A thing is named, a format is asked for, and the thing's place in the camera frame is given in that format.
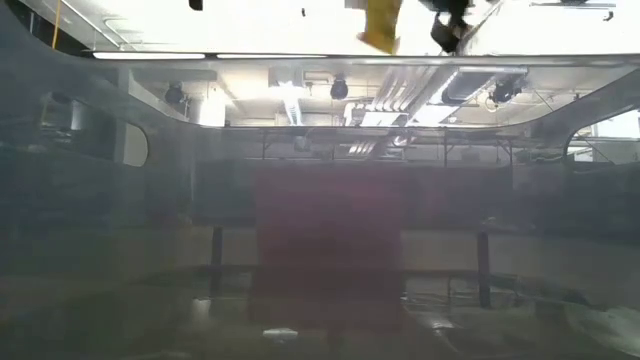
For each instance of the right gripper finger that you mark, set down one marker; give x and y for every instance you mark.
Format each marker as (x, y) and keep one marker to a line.
(452, 30)

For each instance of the yellow Sour Patch bag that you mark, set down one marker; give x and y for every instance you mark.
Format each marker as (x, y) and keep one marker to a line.
(382, 25)

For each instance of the long ceiling light strip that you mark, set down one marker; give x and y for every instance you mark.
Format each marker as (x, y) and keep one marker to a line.
(150, 55)
(270, 55)

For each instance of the black ceiling-hung fixture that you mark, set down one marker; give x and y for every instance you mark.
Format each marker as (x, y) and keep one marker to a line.
(339, 89)
(175, 95)
(505, 90)

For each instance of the clear plastic bin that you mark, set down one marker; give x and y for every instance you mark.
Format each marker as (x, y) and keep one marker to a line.
(100, 200)

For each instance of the red plastic bin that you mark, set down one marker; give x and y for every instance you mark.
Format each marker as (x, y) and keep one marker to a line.
(325, 240)

